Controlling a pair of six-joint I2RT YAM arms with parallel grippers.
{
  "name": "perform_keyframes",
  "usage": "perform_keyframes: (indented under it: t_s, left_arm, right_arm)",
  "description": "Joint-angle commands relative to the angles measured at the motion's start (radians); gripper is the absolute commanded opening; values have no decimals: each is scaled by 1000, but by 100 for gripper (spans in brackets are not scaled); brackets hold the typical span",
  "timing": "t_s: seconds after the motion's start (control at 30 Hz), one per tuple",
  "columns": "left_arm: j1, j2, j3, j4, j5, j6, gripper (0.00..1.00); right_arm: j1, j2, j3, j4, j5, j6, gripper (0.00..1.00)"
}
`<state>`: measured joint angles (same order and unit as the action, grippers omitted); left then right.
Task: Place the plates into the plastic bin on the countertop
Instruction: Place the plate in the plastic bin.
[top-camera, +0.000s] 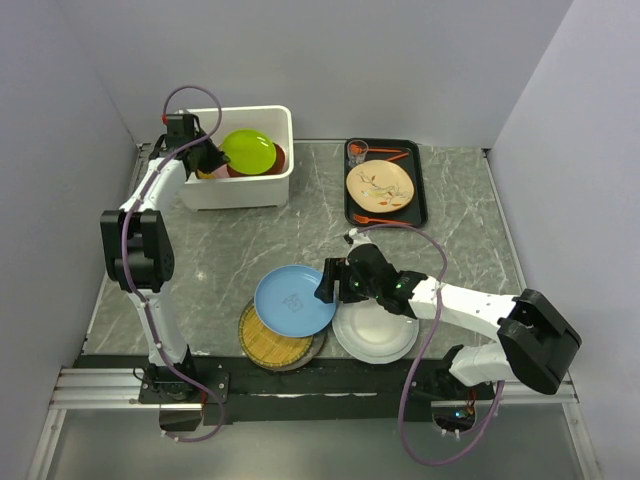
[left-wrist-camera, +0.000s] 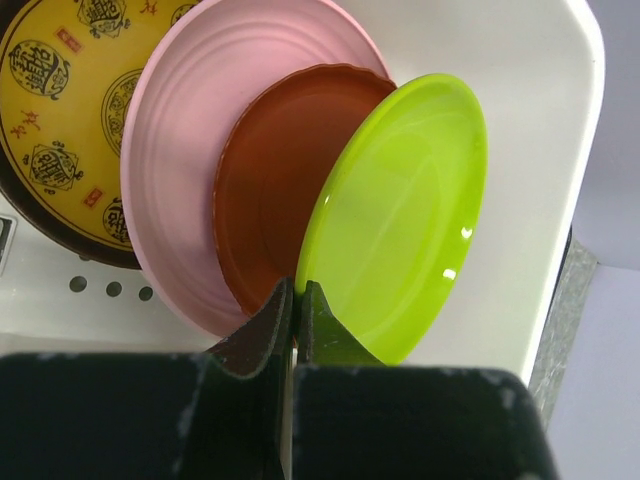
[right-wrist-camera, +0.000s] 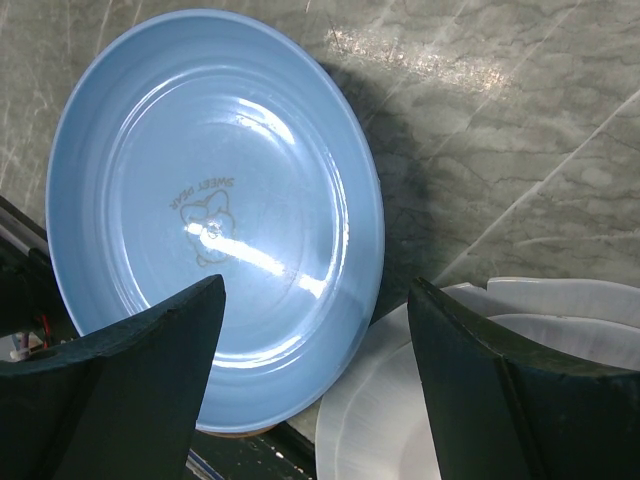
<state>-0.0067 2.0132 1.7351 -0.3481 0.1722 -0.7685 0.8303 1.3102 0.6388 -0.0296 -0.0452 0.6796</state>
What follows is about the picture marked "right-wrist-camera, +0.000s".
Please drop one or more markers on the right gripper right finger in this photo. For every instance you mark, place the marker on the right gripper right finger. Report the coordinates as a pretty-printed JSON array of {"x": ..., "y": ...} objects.
[{"x": 501, "y": 406}]

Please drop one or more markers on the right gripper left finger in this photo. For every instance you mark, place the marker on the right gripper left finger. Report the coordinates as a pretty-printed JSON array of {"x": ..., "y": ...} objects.
[{"x": 119, "y": 403}]

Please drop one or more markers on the blue plastic plate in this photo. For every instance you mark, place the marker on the blue plastic plate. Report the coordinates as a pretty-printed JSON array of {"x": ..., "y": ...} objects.
[{"x": 205, "y": 142}]

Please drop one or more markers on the white ribbed deep plate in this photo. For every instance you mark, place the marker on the white ribbed deep plate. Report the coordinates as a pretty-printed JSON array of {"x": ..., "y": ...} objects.
[{"x": 385, "y": 432}]

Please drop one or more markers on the dark brown rimmed plate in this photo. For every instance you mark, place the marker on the dark brown rimmed plate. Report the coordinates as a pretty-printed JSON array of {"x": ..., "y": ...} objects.
[{"x": 236, "y": 435}]

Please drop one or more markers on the aluminium frame rail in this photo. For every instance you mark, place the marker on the aluminium frame rail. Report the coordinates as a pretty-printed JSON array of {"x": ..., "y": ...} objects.
[{"x": 23, "y": 233}]

